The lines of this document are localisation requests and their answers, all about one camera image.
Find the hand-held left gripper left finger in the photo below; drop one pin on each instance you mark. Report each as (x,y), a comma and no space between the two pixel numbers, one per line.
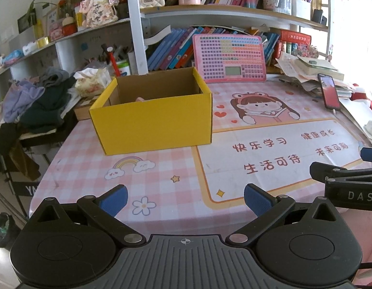
(113,200)

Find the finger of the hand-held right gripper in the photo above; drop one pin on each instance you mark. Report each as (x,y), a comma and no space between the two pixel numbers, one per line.
(371,154)
(324,173)

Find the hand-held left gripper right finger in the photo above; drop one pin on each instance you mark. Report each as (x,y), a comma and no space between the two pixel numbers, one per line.
(258,200)

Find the yellow cardboard box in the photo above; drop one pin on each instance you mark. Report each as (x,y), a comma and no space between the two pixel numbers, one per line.
(152,123)

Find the pink plush pig toy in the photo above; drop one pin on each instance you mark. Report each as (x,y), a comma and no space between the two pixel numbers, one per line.
(139,99)

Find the white paper sheets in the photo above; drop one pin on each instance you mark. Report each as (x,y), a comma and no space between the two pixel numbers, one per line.
(354,117)

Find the red and white cloth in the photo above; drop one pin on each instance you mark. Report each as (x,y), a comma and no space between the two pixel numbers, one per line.
(362,96)

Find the pink checkered printed desk mat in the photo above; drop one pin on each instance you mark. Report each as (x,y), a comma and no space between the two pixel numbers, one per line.
(83,144)

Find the black smartphone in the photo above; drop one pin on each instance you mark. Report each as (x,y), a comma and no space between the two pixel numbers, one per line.
(328,91)

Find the brown cardboard carton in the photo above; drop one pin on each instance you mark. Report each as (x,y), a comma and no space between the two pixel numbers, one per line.
(83,111)

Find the stack of papers and books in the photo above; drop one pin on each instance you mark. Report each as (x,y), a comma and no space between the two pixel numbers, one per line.
(300,72)

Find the dark trash bin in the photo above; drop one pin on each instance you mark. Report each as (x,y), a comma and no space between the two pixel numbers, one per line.
(5,230)

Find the colourful binder clips pile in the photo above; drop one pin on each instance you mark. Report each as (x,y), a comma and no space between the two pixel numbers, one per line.
(307,51)

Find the crumpled plastic tissue bag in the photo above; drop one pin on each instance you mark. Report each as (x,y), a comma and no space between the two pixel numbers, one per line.
(91,81)

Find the pile of dark clothes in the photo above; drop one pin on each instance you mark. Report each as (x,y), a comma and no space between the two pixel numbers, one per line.
(38,105)

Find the green and white pen cup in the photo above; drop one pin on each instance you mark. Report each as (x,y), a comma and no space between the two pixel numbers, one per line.
(123,68)

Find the red hardcover book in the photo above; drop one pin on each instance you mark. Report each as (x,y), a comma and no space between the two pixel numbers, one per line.
(295,36)

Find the small black holder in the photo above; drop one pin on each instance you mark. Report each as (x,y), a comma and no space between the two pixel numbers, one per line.
(319,17)

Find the pink toy keyboard tablet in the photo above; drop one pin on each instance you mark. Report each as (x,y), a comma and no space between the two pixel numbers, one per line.
(228,54)

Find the white desk organiser box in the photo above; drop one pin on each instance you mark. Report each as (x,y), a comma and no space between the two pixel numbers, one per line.
(300,9)

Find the row of colourful books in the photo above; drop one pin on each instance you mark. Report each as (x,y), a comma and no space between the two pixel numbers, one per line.
(167,48)

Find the white bookshelf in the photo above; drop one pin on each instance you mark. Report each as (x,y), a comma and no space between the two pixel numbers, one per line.
(134,21)

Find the floral cow figurine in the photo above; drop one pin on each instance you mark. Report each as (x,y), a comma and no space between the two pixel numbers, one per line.
(98,9)

